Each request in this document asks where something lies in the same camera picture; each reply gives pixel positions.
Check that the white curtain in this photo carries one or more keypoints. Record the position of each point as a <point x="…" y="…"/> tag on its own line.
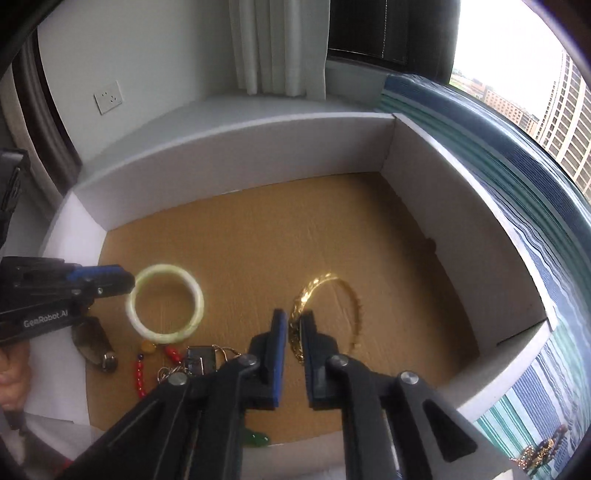
<point x="277" y="46"/>

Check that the dark window blind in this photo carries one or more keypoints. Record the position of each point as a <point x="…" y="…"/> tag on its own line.
<point x="369" y="27"/>

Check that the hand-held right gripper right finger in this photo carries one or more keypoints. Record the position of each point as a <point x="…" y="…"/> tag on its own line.
<point x="308" y="360"/>

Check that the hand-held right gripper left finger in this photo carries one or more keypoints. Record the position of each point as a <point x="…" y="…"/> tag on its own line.
<point x="277" y="350"/>

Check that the window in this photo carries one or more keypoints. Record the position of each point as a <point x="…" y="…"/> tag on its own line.
<point x="531" y="69"/>

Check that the blue striped blanket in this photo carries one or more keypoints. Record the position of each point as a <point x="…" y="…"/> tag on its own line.
<point x="554" y="230"/>

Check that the cream jade bangle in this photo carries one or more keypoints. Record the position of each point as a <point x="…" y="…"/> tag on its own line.
<point x="138" y="318"/>

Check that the person's left hand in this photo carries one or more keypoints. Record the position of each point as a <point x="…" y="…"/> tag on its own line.
<point x="11" y="378"/>

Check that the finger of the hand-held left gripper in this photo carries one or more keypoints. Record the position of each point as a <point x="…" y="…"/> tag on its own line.
<point x="99" y="271"/>
<point x="113" y="287"/>

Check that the white cardboard box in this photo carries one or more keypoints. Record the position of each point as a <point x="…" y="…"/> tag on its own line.
<point x="231" y="230"/>

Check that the white wall socket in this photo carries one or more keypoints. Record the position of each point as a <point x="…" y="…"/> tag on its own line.
<point x="109" y="97"/>

